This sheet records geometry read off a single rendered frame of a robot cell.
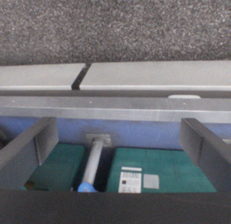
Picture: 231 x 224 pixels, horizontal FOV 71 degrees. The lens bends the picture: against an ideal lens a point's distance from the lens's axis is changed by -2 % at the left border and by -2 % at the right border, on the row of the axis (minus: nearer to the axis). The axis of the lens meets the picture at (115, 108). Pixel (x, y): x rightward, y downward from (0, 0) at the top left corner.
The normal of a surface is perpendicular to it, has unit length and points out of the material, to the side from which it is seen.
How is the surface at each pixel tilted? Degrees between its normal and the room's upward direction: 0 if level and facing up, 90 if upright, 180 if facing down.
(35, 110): 0
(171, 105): 90
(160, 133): 0
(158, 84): 90
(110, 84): 90
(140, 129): 0
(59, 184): 94
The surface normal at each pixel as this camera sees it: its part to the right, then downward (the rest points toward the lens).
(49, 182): -0.08, -0.81
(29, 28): -0.15, 0.65
